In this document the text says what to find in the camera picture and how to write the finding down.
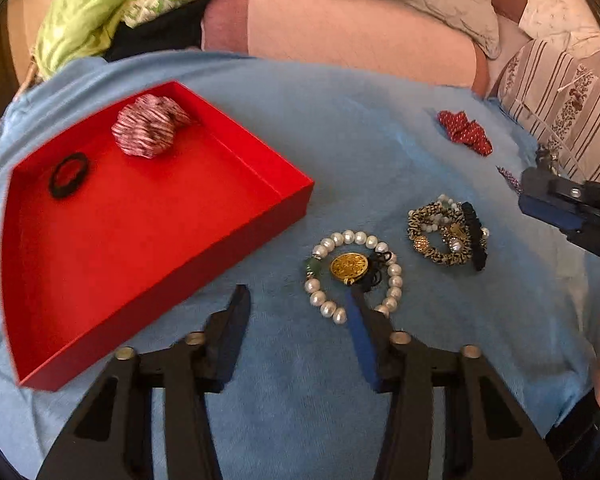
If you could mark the black garment under duvet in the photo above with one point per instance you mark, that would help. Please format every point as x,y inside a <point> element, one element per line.
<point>175,30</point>

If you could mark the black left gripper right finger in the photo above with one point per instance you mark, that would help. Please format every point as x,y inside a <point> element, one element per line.
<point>487,434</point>

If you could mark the small red striped hair clip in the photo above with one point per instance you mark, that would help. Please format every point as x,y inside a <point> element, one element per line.
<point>511,180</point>

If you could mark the red white checked scrunchie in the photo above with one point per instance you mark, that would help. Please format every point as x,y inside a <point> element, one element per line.
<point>146,127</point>

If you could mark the pink bed sheet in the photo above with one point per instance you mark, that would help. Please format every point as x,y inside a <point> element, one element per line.
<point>381,36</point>

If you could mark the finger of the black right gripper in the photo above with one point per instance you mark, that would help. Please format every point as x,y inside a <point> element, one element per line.
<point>551,199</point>

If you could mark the red dotted scrunchie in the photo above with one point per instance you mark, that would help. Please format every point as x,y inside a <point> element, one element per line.
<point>461,130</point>

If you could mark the light blue blanket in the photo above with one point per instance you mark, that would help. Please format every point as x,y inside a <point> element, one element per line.
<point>476,270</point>

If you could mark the striped floral pillow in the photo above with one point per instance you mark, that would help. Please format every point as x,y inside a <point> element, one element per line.
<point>556,98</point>

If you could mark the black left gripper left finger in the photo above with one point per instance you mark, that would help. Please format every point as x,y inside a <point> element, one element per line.
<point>108,435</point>

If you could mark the red shallow tray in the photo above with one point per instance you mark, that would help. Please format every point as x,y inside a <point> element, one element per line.
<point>96,244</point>

